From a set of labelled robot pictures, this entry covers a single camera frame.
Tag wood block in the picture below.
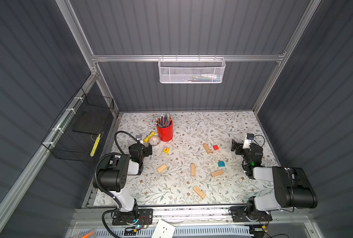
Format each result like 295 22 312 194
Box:
203 143 212 154
190 163 196 177
211 170 224 178
193 186 206 199
157 164 167 173

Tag wood block front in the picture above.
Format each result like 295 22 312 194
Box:
193 186 206 199

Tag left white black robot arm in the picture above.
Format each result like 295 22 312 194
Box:
93 143 152 218

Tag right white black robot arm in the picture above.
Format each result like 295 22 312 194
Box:
231 135 318 221

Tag yellow highlighter pen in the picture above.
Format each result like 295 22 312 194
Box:
143 131 155 143

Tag clear tape roll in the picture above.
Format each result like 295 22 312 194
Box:
149 136 161 146

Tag red pencil cup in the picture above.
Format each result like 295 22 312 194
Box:
156 120 173 142

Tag pencils bunch in cup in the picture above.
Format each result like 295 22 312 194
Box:
156 113 173 128

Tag yellow marker in black basket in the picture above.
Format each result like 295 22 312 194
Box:
90 133 101 157

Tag black pad in basket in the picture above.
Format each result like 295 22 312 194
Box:
72 112 105 135

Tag floral table mat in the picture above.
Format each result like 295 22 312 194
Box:
125 111 277 205

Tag white power socket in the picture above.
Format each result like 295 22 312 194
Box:
152 220 175 238

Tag markers in white basket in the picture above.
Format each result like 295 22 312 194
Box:
183 74 222 83

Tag black corrugated cable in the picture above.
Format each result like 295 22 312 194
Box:
92 130 141 238

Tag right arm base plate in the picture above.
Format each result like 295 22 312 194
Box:
228 206 273 223

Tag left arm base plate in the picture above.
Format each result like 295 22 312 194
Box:
112 209 154 226

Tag black wire basket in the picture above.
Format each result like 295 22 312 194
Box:
42 89 115 163

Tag white wire mesh basket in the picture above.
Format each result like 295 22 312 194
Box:
158 57 226 84

